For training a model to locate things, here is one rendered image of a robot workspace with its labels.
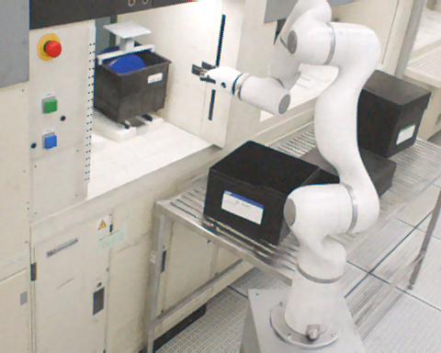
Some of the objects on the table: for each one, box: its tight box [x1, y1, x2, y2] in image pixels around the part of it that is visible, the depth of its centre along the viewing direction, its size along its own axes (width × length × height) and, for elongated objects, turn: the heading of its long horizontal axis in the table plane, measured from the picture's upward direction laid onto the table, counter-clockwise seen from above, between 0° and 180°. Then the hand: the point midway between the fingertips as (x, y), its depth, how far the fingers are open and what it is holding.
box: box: [356, 70, 432, 158], centre depth 279 cm, size 29×29×25 cm
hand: (201, 68), depth 203 cm, fingers open, 4 cm apart
